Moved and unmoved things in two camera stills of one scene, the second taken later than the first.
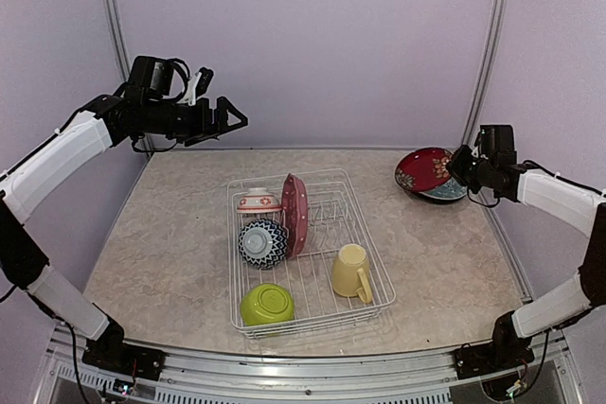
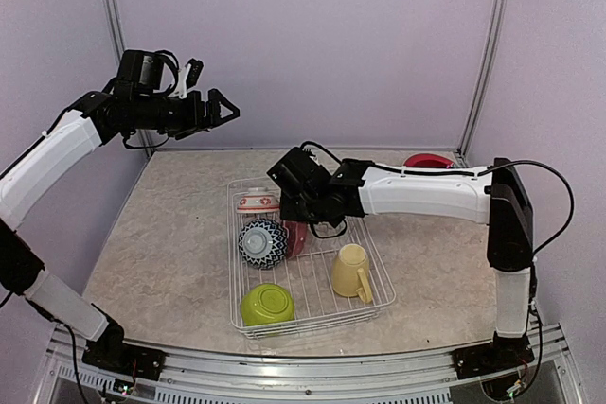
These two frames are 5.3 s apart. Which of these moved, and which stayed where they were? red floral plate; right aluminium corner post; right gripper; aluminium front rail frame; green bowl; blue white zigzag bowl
Moved: red floral plate; right gripper
Stayed: aluminium front rail frame; green bowl; right aluminium corner post; blue white zigzag bowl
